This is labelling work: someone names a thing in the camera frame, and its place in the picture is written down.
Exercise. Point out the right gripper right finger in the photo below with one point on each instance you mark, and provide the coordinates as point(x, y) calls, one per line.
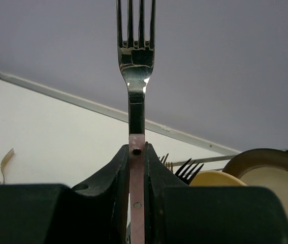
point(178, 213)

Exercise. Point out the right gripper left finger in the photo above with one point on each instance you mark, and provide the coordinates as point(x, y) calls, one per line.
point(93, 211)

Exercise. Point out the black handled fork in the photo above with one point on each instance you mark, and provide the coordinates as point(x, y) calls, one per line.
point(188, 171)

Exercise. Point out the gold utensil green handle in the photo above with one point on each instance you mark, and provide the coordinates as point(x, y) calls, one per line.
point(4, 163)

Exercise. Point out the silver fork pink handle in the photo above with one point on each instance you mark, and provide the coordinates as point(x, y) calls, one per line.
point(136, 62)

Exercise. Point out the gold fork green handle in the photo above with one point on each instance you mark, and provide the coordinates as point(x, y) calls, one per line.
point(164, 161)

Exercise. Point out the yellow plate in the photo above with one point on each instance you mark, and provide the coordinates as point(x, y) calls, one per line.
point(213, 178)

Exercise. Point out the brown rimmed beige plate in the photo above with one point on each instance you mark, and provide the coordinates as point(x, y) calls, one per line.
point(262, 167)

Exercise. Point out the wire dish rack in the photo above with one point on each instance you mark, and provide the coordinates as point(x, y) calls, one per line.
point(203, 160)

